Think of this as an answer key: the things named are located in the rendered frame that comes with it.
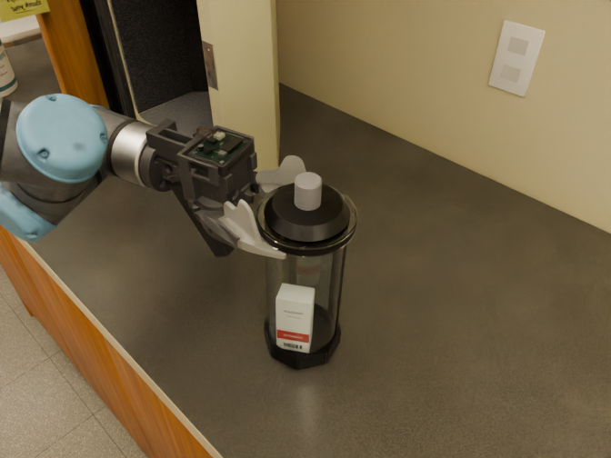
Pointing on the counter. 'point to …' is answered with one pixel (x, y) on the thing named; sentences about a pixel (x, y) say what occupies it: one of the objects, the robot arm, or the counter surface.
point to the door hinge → (115, 56)
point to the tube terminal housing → (242, 71)
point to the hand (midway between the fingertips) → (305, 229)
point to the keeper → (210, 64)
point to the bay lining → (160, 49)
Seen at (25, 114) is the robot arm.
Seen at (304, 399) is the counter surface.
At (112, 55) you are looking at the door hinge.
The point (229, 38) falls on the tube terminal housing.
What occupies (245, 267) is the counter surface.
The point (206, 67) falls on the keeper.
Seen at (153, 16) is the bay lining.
